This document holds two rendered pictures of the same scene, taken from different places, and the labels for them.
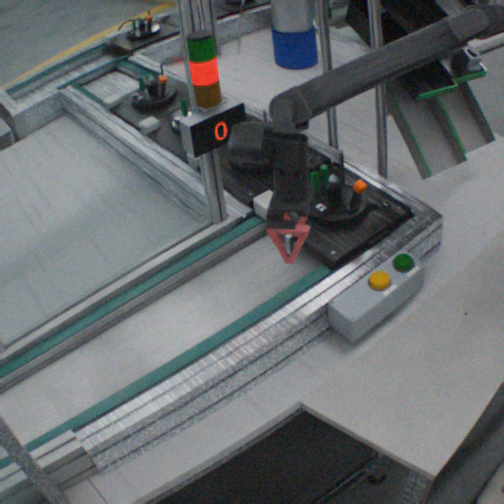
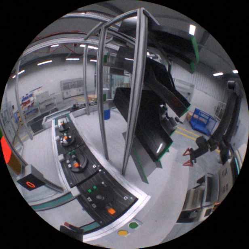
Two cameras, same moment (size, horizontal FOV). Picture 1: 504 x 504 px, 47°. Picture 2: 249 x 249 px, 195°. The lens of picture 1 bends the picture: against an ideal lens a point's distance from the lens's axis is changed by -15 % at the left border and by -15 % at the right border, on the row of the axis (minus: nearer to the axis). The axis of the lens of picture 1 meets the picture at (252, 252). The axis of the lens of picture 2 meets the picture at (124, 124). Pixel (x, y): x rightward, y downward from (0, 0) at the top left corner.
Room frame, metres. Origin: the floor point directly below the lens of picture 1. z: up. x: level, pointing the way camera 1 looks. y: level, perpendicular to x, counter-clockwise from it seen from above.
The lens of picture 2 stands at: (1.06, -0.26, 1.39)
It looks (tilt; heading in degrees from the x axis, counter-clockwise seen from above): 33 degrees down; 343
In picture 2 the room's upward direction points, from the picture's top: 5 degrees clockwise
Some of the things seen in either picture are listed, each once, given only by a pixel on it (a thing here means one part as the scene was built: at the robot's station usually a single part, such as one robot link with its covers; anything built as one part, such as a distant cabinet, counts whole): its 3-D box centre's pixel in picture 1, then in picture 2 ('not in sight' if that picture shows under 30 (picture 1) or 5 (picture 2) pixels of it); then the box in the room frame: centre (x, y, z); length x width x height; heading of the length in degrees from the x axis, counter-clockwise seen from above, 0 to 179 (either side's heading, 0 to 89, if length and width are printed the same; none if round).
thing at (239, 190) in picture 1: (255, 142); (75, 159); (1.30, -0.04, 1.01); 0.24 x 0.24 x 0.13; 33
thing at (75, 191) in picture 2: (268, 205); (76, 191); (1.11, -0.05, 0.97); 0.05 x 0.05 x 0.04; 33
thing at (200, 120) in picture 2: not in sight; (202, 121); (2.09, -4.93, 0.49); 1.26 x 0.87 x 0.98; 45
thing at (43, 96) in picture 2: not in sight; (49, 98); (7.03, 4.91, 0.69); 2.42 x 1.03 x 1.38; 133
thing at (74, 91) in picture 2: not in sight; (72, 86); (10.11, 3.60, 1.13); 2.86 x 1.56 x 2.25; 133
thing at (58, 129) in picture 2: not in sight; (63, 124); (1.71, 0.23, 1.01); 0.24 x 0.24 x 0.13; 33
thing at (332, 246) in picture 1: (335, 209); (102, 197); (1.08, -0.18, 0.96); 0.24 x 0.24 x 0.02; 33
